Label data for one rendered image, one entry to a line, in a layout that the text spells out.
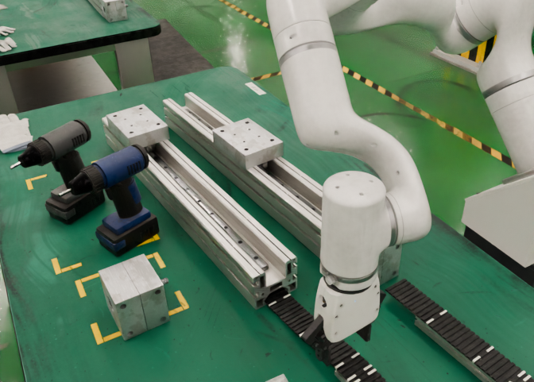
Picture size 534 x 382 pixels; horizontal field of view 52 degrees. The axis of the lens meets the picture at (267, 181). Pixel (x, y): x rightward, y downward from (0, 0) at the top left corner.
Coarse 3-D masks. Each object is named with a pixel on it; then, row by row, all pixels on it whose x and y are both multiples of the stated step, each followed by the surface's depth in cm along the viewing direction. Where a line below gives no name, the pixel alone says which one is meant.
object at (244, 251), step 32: (160, 160) 142; (160, 192) 133; (192, 192) 130; (224, 192) 124; (192, 224) 120; (224, 224) 119; (256, 224) 114; (224, 256) 110; (256, 256) 110; (288, 256) 106; (256, 288) 103; (288, 288) 109
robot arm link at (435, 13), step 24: (360, 0) 93; (384, 0) 101; (408, 0) 101; (432, 0) 103; (336, 24) 99; (360, 24) 102; (384, 24) 103; (408, 24) 106; (432, 24) 108; (456, 24) 118; (456, 48) 121
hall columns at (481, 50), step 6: (486, 42) 385; (492, 42) 388; (474, 48) 391; (480, 48) 387; (486, 48) 388; (492, 48) 391; (462, 54) 402; (468, 54) 398; (474, 54) 393; (480, 54) 389; (486, 54) 391; (474, 60) 394; (480, 60) 391
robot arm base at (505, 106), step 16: (528, 80) 112; (496, 96) 115; (512, 96) 112; (528, 96) 111; (496, 112) 116; (512, 112) 113; (528, 112) 111; (512, 128) 114; (528, 128) 111; (512, 144) 115; (528, 144) 112; (512, 160) 118; (528, 160) 112; (512, 176) 116
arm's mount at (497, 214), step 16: (528, 176) 109; (496, 192) 114; (512, 192) 110; (528, 192) 107; (464, 208) 124; (480, 208) 120; (496, 208) 115; (512, 208) 112; (528, 208) 108; (480, 224) 121; (496, 224) 117; (512, 224) 113; (528, 224) 109; (496, 240) 118; (512, 240) 114; (528, 240) 110; (512, 256) 115; (528, 256) 111
